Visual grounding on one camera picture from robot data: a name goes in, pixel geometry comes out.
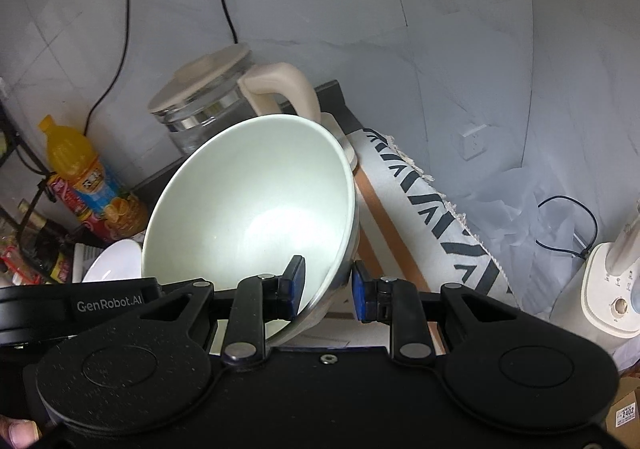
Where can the white plastic sheet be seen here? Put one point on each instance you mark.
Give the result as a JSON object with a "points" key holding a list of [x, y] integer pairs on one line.
{"points": [[520, 209]]}

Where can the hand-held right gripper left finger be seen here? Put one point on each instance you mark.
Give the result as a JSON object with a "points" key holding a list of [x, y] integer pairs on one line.
{"points": [[296, 285]]}

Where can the orange juice bottle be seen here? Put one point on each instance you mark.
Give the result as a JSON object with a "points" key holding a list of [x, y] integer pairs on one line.
{"points": [[75, 164]]}

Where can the black metal rack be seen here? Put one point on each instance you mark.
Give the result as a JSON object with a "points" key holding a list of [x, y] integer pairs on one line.
{"points": [[30, 160]]}

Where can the patterned white tablecloth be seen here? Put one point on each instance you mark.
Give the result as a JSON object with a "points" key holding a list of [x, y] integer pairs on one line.
{"points": [[425, 209]]}

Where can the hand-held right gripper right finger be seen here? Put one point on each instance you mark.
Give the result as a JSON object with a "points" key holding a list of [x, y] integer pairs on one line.
{"points": [[359, 292]]}

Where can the pale green ceramic bowl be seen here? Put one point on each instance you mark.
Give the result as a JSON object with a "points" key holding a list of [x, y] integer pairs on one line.
{"points": [[250, 209]]}

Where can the person's left hand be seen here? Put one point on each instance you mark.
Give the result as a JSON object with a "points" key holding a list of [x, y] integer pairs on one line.
{"points": [[17, 434]]}

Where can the cardboard box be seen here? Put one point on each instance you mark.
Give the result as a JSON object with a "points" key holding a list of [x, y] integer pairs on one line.
{"points": [[625, 409]]}

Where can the dark sauce bottle yellow label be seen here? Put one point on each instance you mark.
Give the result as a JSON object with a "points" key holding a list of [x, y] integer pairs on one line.
{"points": [[45, 239]]}

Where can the white plate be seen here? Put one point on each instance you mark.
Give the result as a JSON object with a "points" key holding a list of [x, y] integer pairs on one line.
{"points": [[115, 261]]}

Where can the white wall socket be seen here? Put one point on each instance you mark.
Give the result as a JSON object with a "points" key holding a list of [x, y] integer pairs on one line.
{"points": [[472, 141]]}

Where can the cream kettle base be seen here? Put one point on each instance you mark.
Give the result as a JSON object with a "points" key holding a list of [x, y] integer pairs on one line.
{"points": [[345, 144]]}

